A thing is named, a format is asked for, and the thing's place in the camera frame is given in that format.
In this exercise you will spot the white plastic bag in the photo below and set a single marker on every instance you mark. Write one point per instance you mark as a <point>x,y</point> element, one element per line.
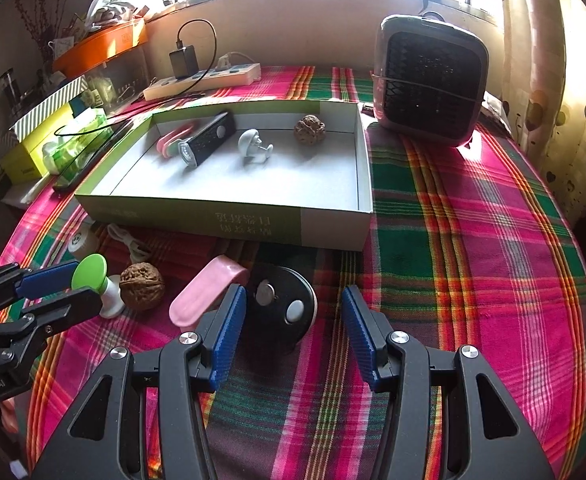
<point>113,5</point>

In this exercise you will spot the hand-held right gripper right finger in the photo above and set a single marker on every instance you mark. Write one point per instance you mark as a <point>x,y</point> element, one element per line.
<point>360,335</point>

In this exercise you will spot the orange tray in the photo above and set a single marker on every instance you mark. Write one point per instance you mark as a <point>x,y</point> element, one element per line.
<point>103,50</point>

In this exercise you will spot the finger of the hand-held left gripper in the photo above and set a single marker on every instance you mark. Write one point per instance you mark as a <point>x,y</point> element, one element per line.
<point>48,277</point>
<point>68,307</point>

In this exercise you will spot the plaid tablecloth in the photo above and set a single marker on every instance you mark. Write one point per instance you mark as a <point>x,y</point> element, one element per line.
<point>473,260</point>

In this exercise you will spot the striped gift box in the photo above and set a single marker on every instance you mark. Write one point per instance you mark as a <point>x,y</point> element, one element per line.
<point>48,107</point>

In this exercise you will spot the green white cardboard box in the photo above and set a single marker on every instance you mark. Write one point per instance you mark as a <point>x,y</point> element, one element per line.
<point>253,185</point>

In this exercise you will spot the pink green carabiner clip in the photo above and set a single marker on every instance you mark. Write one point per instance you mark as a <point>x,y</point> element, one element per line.
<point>170,142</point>

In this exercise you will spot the green capped mushroom stand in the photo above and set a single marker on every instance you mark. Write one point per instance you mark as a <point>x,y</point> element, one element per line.
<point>90,270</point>

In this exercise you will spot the black charger adapter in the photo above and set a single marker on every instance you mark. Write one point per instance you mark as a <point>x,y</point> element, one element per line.
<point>183,62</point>

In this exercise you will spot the yellow box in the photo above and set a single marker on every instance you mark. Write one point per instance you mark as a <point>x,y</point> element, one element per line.
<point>28,157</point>

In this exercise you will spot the grey portable heater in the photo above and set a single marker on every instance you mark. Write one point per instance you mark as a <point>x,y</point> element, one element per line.
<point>428,80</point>

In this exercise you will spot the pink curved clip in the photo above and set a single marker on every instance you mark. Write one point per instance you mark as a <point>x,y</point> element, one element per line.
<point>203,290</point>

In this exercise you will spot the heart print curtain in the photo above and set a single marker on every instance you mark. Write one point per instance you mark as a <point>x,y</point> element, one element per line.
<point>548,85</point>

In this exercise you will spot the brown walnut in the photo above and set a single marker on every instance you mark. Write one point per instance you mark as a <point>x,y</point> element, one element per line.
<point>309,130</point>
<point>142,287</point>

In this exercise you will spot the green tissue pack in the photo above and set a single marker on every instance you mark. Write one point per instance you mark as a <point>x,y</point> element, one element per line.
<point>73,147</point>

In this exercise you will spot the black round disc gadget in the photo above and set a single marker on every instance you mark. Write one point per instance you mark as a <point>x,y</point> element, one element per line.
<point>278,320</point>

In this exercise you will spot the white power strip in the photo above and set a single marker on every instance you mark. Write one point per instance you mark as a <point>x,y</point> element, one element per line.
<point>213,79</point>

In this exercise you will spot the clear plastic container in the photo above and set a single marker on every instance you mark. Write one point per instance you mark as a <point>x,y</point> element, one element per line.
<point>120,80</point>

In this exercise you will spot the white flat box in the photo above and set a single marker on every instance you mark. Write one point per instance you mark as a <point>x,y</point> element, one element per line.
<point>23,195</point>

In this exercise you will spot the black rectangular flashlight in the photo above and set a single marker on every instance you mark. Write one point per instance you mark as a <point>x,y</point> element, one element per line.
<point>208,142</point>

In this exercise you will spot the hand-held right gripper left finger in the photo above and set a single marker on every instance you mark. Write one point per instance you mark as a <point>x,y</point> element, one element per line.
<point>228,335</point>

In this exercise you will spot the black smartphone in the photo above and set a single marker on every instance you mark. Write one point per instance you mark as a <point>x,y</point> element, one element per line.
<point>98,152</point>

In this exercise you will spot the white round cap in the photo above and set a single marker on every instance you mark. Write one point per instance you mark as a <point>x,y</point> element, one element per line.
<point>82,245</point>

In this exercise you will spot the white mushroom-shaped figurine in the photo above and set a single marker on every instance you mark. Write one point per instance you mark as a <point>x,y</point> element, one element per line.
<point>250,145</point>

